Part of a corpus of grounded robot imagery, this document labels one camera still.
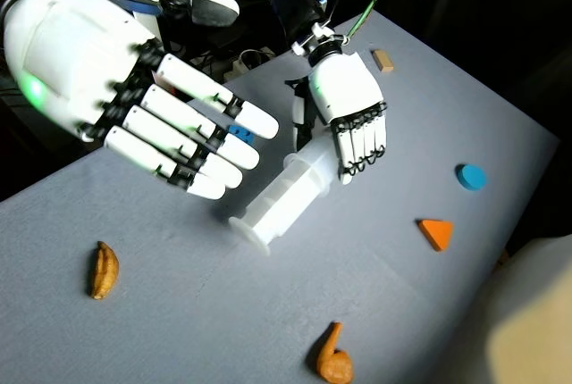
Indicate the blue block with holes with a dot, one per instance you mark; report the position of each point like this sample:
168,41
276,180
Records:
243,134

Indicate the large translucent plastic syringe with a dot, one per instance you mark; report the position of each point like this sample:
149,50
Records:
286,205

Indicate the brown toy bread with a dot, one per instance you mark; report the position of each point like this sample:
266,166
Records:
103,272

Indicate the orange toy chicken drumstick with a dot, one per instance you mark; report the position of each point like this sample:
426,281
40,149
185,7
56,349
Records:
335,361

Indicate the grey table cloth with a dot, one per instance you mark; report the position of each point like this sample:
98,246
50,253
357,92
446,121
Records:
223,290

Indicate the beige blurry foreground object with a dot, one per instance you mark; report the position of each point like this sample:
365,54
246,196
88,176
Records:
527,335

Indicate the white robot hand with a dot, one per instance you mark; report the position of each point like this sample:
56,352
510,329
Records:
344,85
67,44

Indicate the orange triangle block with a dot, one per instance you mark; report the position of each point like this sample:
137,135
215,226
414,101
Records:
438,232

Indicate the white power strip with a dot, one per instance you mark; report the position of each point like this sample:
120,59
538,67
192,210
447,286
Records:
241,62

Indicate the tan wooden block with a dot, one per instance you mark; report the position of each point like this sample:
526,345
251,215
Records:
383,61

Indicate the blue round disc block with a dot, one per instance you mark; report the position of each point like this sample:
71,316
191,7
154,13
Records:
471,177

